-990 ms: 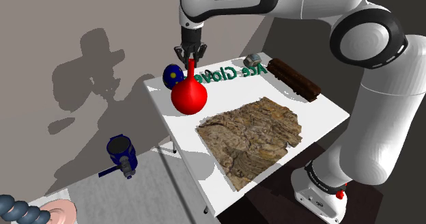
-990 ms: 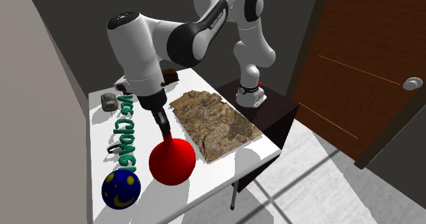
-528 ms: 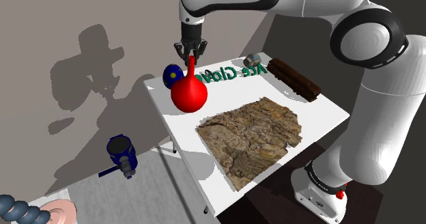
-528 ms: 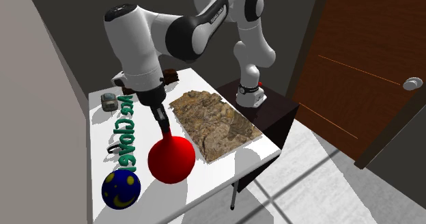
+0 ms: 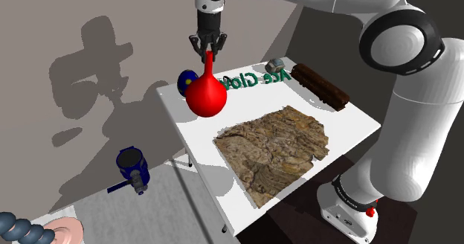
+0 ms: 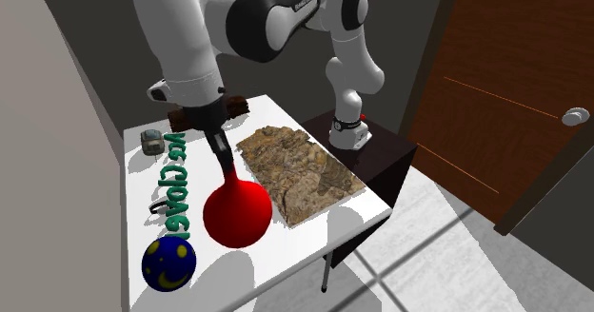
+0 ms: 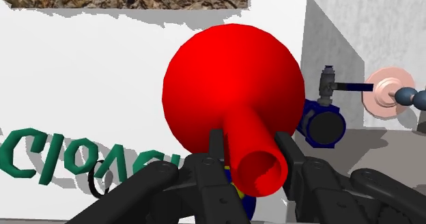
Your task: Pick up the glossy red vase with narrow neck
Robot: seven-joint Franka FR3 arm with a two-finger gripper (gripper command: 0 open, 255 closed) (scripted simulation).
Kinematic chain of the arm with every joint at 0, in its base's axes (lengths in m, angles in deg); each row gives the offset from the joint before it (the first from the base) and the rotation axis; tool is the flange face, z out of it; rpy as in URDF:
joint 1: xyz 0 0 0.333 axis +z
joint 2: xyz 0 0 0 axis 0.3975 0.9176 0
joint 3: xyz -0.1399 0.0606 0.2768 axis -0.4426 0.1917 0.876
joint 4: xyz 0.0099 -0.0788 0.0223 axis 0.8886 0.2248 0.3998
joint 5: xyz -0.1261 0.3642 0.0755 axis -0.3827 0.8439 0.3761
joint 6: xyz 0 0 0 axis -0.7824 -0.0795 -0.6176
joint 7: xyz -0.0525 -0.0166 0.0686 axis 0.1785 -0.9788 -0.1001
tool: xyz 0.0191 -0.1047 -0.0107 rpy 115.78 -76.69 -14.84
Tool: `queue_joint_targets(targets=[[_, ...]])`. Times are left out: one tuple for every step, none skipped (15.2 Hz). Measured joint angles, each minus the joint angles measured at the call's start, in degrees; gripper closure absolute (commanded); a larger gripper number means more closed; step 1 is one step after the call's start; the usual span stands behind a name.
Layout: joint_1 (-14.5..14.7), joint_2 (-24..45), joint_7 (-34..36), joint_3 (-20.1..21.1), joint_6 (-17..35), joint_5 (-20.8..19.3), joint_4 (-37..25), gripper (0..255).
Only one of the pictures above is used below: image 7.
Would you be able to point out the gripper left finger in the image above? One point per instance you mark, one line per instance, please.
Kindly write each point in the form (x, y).
(206, 186)

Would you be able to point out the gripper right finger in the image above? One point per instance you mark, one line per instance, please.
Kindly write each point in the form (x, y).
(319, 190)

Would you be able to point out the red round vase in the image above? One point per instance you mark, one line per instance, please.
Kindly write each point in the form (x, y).
(229, 87)

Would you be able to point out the blue and yellow round object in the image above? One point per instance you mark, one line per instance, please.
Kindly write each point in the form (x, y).
(248, 205)

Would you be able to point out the pink disc with blue-grey knobs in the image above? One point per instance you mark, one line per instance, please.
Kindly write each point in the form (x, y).
(382, 93)

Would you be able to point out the green raised lettering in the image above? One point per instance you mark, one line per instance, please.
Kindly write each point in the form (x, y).
(20, 153)

